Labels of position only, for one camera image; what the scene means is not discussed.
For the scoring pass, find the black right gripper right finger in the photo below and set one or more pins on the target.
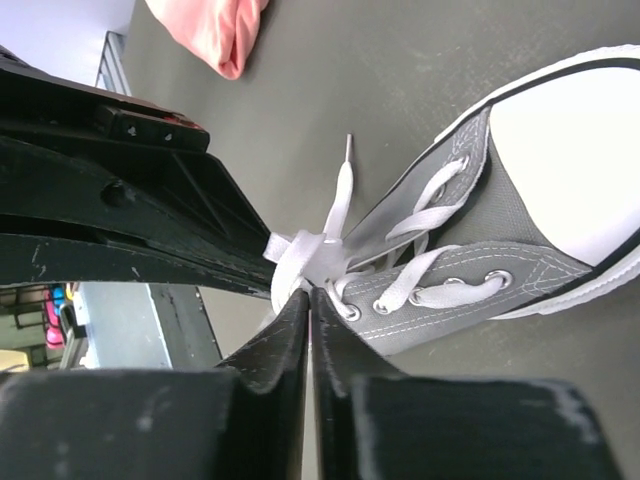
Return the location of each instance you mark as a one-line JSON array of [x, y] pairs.
[[377, 422]]

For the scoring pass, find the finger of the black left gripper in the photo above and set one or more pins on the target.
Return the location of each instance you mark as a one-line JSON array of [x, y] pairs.
[[84, 164], [28, 259]]

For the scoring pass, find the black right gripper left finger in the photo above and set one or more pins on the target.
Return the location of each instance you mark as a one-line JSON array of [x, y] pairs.
[[242, 419]]

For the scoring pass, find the white shoelace of shoe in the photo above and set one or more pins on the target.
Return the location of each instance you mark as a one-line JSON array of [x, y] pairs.
[[307, 260]]

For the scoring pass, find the grey sneaker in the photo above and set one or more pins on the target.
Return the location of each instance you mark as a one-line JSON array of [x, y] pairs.
[[528, 203]]

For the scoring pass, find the pink folded cloth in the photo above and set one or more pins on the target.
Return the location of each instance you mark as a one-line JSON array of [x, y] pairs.
[[222, 33]]

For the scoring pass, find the aluminium frame rail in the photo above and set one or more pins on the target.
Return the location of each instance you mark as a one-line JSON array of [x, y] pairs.
[[111, 75]]

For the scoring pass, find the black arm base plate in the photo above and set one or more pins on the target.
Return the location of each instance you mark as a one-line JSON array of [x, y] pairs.
[[186, 330]]

